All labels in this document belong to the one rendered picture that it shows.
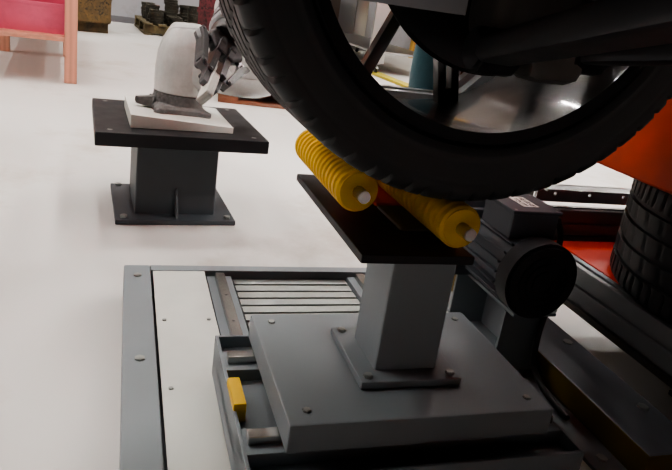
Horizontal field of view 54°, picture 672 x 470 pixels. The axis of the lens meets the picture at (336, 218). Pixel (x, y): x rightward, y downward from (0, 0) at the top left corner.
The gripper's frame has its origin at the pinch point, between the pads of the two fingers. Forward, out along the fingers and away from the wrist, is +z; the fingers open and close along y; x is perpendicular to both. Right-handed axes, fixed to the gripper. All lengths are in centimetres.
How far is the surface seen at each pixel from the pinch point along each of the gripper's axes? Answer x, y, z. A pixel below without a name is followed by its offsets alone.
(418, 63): 30.5, -21.7, -4.4
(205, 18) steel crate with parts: -260, -82, -492
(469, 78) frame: 37.6, -26.3, 2.0
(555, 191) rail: 29, -80, -25
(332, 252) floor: -41, -75, -40
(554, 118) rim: 50, -23, 28
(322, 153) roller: 20.5, -11.1, 24.5
